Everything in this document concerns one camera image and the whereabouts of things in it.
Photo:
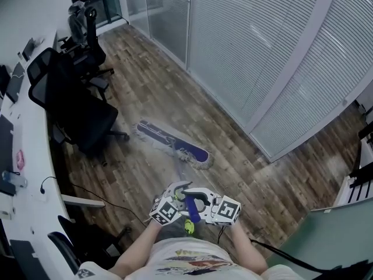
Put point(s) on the pink sticker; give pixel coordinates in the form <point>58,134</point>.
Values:
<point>19,160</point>

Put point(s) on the green glass panel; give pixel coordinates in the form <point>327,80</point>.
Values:
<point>335,238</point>

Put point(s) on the black laptop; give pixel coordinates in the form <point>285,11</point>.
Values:
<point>16,83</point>

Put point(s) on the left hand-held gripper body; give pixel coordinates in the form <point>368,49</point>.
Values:
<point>163,212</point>

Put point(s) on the person's right forearm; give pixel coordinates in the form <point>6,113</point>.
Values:
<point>247,249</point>

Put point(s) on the clear water bottle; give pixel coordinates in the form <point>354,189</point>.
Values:
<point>14,179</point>

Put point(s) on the person's left forearm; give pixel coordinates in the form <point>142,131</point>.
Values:
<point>137,249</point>

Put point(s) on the tall black office chair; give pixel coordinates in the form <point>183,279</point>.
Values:
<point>90,42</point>

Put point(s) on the grey desk crossbar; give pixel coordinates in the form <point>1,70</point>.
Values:
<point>83,200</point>

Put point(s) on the round door knob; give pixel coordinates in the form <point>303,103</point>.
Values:
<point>345,102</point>

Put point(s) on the glass partition with blinds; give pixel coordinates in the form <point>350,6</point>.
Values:
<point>247,54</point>

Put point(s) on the black mesh office chair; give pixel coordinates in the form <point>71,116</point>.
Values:
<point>78,118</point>

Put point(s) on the black desk mat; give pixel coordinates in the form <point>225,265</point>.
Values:
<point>6,156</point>

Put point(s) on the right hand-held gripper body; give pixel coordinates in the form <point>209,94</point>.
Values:
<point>227,210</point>

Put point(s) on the grey shorts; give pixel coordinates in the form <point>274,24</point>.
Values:
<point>173,230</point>

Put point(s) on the white printed t-shirt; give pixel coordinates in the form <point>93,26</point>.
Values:
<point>186,246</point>

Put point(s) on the dark wooden stair railing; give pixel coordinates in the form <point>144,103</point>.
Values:
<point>362,171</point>

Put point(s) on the white desk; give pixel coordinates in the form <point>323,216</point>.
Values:
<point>32,139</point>

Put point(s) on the black tablet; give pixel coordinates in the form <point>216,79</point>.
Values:
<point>28,49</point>

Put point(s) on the grey jacket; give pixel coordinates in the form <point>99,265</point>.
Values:
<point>76,22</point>

